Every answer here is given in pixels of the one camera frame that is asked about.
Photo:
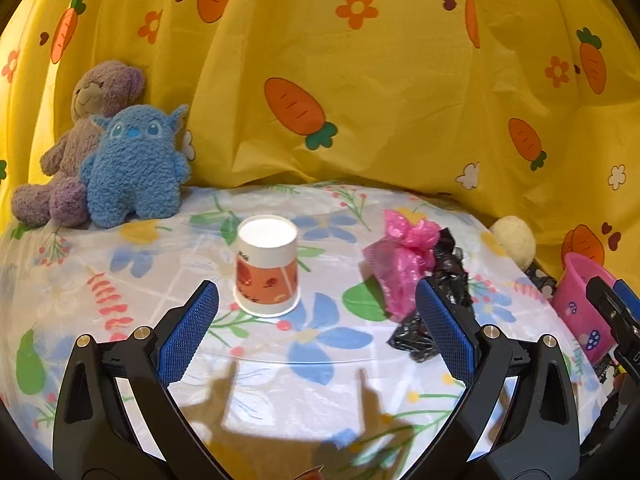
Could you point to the floral plastic tablecloth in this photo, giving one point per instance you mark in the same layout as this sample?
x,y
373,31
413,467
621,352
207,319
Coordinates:
x,y
310,360

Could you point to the crumpled pink plastic bag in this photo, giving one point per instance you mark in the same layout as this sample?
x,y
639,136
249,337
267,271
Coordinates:
x,y
400,265

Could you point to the purple teddy bear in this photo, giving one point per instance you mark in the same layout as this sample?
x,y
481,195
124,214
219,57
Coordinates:
x,y
75,145

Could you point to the pink mushroom print bucket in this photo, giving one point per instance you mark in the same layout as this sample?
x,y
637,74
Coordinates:
x,y
577,305

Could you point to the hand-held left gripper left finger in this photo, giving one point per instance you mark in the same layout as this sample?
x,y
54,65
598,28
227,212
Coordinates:
x,y
187,330

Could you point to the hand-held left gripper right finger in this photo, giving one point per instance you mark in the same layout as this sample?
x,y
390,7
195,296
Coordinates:
x,y
445,330

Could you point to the cream plush ball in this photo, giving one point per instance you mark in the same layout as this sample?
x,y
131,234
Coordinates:
x,y
512,240

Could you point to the orange patterned paper cup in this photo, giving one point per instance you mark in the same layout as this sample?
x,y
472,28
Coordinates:
x,y
267,270

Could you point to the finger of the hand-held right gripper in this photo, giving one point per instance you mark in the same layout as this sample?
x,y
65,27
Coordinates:
x,y
612,315
630,296

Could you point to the yellow carrot print curtain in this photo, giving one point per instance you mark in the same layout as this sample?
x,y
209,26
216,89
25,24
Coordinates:
x,y
400,85

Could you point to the blue plush toy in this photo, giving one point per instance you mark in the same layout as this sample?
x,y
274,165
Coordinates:
x,y
132,170

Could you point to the crumpled black plastic bag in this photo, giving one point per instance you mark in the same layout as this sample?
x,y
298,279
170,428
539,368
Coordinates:
x,y
450,265

